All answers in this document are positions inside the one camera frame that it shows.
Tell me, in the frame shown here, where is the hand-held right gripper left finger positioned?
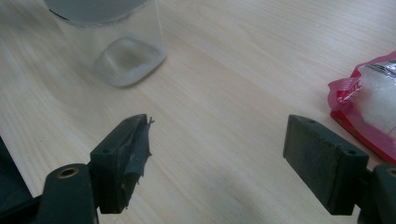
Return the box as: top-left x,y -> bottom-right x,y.
89,113 -> 154,216

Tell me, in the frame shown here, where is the clear jar with grey lid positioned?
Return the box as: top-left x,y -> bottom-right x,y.
42,0 -> 168,89

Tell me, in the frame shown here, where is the pink bag of white powder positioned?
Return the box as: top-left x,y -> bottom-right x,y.
327,50 -> 396,166

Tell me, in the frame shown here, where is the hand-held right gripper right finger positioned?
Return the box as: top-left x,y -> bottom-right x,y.
282,114 -> 371,217

